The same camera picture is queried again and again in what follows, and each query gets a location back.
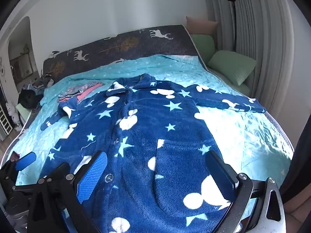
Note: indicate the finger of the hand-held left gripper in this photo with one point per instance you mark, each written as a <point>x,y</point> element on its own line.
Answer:
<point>25,161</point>
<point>41,180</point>

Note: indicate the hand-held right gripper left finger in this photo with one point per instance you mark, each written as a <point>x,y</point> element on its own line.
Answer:
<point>93,177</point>

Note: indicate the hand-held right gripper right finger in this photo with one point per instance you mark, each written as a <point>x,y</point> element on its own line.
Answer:
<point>220,168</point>

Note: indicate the blue star fleece robe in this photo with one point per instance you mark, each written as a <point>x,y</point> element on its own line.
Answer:
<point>145,150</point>

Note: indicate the pile of grey clothes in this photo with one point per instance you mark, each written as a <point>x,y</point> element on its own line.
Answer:
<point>40,83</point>

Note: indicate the light blue star quilt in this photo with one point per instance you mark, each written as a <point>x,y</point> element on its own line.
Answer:
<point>243,131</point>

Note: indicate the light green pad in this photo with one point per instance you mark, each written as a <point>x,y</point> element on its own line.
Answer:
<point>23,112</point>

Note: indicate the black bag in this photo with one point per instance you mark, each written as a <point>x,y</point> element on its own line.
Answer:
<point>28,99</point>

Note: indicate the black jacket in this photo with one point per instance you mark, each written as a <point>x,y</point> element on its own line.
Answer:
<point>301,162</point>

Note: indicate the folded pink garment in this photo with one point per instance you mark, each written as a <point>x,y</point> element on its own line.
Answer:
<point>84,94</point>

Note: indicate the green bench cushion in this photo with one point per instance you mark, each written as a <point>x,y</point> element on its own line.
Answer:
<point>243,87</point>

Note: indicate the folded floral garment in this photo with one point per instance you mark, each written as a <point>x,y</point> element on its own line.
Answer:
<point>73,91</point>

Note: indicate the large green pillow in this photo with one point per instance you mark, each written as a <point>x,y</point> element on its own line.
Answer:
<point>230,66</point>

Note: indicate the small green pillow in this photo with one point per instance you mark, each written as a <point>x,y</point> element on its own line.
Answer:
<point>203,47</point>

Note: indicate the dark deer print bedspread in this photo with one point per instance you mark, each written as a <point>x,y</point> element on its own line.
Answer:
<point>136,43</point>

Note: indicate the brown cushion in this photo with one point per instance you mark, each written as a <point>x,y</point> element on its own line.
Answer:
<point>201,25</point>

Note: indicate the grey pleated curtain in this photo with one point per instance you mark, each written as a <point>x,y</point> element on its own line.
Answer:
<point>267,29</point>

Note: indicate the black floor lamp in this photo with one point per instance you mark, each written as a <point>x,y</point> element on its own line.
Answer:
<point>233,17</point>

